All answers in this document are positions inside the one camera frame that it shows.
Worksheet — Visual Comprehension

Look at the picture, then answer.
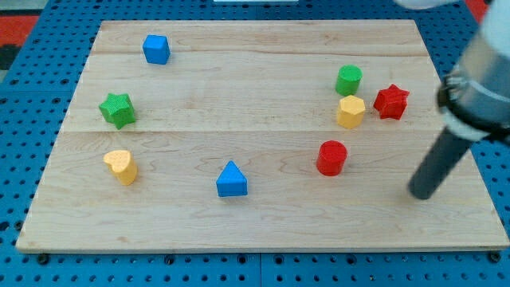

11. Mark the red cylinder block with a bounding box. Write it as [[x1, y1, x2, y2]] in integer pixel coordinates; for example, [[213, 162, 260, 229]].
[[316, 140, 347, 176]]

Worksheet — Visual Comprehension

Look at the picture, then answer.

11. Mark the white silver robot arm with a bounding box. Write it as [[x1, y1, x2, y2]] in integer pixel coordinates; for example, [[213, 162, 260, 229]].
[[437, 0, 509, 144]]

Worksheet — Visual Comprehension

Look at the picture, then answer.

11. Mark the green star block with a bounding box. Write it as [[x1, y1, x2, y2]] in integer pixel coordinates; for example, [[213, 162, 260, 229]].
[[99, 93, 135, 130]]

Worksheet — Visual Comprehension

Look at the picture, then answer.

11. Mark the red star block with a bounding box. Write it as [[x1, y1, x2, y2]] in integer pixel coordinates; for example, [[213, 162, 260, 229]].
[[373, 84, 410, 120]]

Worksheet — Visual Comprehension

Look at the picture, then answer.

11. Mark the wooden board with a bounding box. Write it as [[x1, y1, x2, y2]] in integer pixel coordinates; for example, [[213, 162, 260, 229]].
[[17, 20, 509, 254]]

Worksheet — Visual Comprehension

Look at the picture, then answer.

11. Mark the blue triangle block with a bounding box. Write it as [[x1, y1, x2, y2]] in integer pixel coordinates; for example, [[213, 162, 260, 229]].
[[216, 160, 248, 197]]

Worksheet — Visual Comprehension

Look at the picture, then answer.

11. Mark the yellow hexagon block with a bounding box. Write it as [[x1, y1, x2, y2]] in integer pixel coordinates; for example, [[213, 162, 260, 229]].
[[336, 95, 366, 129]]

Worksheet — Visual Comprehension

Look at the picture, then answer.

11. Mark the green cylinder block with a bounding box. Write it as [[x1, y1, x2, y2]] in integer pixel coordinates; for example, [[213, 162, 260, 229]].
[[335, 65, 363, 96]]

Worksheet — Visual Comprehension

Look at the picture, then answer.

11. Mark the yellow heart block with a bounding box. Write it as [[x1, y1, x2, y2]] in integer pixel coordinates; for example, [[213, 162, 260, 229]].
[[103, 150, 138, 186]]

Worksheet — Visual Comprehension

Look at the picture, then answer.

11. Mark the blue cube block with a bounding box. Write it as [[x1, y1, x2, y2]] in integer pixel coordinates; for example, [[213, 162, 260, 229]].
[[143, 34, 171, 65]]

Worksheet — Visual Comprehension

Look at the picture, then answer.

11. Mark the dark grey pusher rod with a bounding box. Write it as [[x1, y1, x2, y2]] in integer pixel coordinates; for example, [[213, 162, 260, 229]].
[[407, 128, 473, 200]]

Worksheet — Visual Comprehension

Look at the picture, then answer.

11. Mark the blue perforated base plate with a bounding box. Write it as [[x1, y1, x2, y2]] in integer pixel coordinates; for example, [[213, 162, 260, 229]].
[[1, 0, 509, 286]]

